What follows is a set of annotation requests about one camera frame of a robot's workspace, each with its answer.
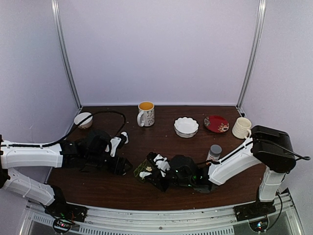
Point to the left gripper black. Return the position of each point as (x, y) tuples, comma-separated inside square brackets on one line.
[(118, 166)]

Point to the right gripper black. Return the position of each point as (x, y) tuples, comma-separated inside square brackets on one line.
[(157, 177)]

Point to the green pill organizer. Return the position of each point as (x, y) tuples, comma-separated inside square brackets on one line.
[(148, 167)]

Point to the small white pill bottle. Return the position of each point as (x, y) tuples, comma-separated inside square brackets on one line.
[(124, 137)]

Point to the floral mug yellow inside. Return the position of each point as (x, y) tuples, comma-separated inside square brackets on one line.
[(146, 114)]

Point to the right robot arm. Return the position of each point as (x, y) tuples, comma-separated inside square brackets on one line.
[(264, 145)]

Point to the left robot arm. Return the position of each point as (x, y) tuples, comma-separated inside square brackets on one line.
[(98, 149)]

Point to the small white tea cup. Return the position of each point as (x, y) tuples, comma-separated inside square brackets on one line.
[(83, 120)]

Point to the white fluted bowl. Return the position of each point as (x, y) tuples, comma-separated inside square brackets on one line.
[(186, 127)]

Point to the amber bottle grey cap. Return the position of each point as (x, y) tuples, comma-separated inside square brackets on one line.
[(214, 152)]

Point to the red floral plate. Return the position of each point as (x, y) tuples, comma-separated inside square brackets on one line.
[(216, 124)]

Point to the cream ribbed mug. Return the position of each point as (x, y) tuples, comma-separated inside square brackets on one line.
[(242, 128)]

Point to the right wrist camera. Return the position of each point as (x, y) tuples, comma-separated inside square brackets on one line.
[(160, 162)]

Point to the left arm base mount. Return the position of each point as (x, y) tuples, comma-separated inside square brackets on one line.
[(60, 208)]

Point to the aluminium front rail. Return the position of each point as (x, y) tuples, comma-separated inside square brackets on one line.
[(211, 221)]

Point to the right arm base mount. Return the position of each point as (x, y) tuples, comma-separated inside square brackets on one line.
[(254, 209)]

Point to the left aluminium frame post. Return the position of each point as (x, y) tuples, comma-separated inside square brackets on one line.
[(64, 55)]

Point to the aluminium frame post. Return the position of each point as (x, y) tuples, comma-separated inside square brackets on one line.
[(64, 55), (260, 19)]

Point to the right aluminium frame post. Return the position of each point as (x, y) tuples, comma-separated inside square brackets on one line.
[(260, 19)]

